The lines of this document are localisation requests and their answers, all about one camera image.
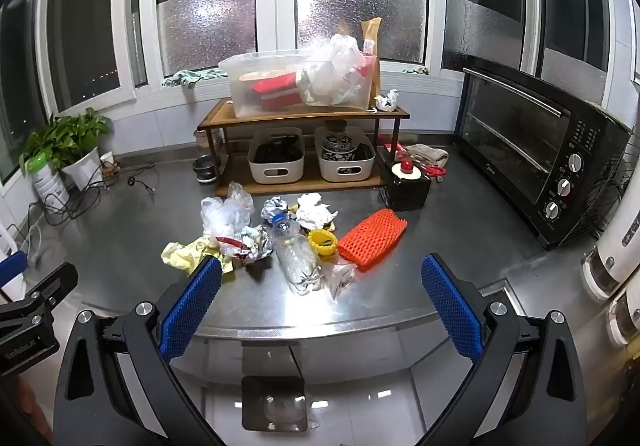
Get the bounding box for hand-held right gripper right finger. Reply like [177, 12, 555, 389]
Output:
[420, 253, 587, 446]

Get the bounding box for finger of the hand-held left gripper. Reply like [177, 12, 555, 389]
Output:
[0, 262, 79, 327]
[0, 251, 28, 287]

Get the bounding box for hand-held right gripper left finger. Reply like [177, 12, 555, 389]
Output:
[52, 253, 223, 446]

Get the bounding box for yellow paper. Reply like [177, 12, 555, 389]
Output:
[161, 235, 236, 279]

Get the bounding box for silver foil snack wrapper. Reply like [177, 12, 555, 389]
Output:
[216, 225, 275, 267]

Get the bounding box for clear plastic bag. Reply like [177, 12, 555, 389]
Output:
[201, 181, 256, 239]

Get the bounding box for orange foam net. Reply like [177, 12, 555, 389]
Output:
[337, 207, 407, 275]

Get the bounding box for clear plastic bottle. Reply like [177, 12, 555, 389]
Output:
[270, 212, 325, 297]

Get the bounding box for white tissue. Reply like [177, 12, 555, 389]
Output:
[295, 193, 337, 231]

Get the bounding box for green white canister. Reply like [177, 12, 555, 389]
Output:
[24, 151, 71, 207]

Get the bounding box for small clear plastic packet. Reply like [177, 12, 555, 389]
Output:
[322, 262, 358, 302]

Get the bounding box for black box with red knob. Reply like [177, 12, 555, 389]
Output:
[379, 159, 432, 212]

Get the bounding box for crumpled foil ball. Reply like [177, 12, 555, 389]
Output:
[261, 196, 296, 227]

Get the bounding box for green potted plant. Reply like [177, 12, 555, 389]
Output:
[19, 107, 113, 192]

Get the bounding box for small black bowl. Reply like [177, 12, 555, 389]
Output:
[192, 153, 221, 184]

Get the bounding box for beige cloth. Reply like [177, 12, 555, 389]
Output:
[402, 143, 450, 167]

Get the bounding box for white storage bin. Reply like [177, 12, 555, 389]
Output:
[248, 127, 307, 184]
[315, 126, 377, 183]

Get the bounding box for white dispenser jar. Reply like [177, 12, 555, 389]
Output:
[606, 286, 640, 348]
[580, 193, 640, 303]

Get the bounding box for black toaster oven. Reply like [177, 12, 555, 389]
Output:
[452, 55, 633, 251]

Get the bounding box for black utensils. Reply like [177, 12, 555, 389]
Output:
[255, 135, 301, 163]

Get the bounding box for patterned ceramic bowl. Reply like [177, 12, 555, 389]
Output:
[321, 122, 357, 161]

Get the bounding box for wooden shelf rack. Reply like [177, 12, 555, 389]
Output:
[196, 96, 411, 197]

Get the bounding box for clear plastic storage box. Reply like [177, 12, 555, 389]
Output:
[218, 50, 382, 119]

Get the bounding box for red packet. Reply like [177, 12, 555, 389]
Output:
[251, 73, 302, 111]

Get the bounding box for white plastic bags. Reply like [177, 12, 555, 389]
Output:
[297, 34, 376, 106]

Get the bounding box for brown paper bag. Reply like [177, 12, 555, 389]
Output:
[361, 18, 383, 58]

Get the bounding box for black power cable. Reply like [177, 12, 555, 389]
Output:
[75, 163, 161, 207]

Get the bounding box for yellow tape ring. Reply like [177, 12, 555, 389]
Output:
[306, 227, 339, 258]

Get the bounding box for black wire rack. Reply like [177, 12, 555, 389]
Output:
[595, 126, 640, 242]

